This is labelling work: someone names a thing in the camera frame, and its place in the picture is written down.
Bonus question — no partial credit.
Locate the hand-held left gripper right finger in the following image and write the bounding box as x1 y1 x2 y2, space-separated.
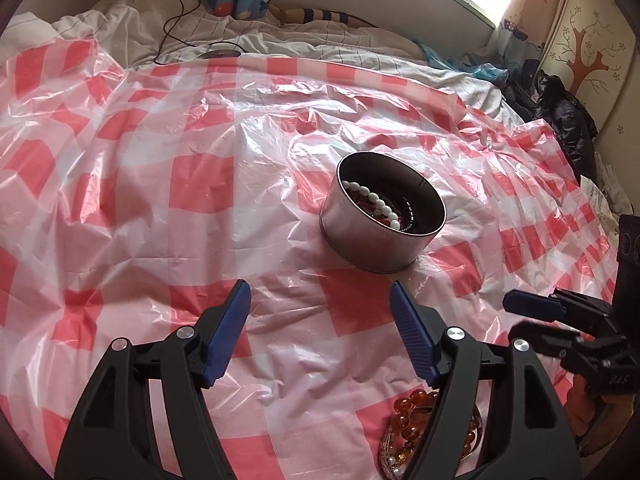
389 280 583 480

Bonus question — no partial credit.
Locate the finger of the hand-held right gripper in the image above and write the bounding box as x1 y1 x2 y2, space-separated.
502 290 615 333
509 321 628 361

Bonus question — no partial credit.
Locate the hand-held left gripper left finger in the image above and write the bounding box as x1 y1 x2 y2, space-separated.
54 280 252 480

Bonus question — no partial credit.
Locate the amber bead bracelet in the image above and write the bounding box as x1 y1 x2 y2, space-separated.
389 389 482 466

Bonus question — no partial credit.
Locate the round metal tin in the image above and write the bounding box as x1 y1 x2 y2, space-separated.
319 152 447 274

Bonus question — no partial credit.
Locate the white pearl necklace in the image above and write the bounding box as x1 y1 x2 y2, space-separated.
341 181 403 233

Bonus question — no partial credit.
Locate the red checkered plastic sheet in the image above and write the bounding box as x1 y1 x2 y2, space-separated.
0 37 621 480

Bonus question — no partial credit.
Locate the black jacket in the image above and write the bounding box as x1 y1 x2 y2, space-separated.
502 67 598 186

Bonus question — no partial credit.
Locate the padded headboard with tree print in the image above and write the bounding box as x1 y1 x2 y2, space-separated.
542 0 640 171

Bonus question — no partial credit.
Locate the blue plastic bag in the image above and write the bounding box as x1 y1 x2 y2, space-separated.
417 42 508 83

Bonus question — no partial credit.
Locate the printed curtain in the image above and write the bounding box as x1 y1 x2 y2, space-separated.
492 0 576 68

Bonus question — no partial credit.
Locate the white bedding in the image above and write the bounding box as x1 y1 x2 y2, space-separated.
0 0 526 126

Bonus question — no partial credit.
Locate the striped plush toy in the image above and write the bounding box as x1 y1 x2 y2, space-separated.
272 5 416 28

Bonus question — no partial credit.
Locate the dark bead bracelet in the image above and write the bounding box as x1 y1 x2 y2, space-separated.
395 195 420 234

